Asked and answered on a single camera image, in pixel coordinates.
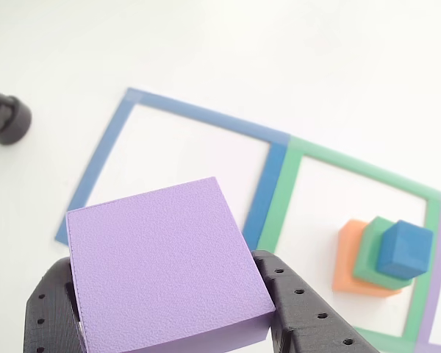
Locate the green block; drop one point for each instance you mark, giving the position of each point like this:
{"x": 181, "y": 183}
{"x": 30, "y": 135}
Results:
{"x": 367, "y": 257}

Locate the green tape square frame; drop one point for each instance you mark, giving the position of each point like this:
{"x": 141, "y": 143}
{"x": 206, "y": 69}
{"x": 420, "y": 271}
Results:
{"x": 279, "y": 191}

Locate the blue tape square frame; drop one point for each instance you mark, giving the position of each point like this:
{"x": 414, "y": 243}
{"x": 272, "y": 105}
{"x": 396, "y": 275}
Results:
{"x": 206, "y": 114}

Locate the purple tape square frame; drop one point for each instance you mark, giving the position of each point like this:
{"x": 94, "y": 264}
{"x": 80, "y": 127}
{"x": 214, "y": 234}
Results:
{"x": 435, "y": 290}

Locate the orange block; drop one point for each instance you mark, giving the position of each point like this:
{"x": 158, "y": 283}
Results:
{"x": 345, "y": 264}

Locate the small blue cube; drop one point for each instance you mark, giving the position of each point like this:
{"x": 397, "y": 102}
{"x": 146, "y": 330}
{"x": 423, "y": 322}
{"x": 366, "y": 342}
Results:
{"x": 404, "y": 253}

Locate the black tripod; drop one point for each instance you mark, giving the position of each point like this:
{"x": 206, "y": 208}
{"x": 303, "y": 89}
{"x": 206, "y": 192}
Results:
{"x": 14, "y": 121}

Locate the large purple block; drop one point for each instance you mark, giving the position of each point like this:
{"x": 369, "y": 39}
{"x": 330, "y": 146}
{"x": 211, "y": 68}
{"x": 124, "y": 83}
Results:
{"x": 161, "y": 264}

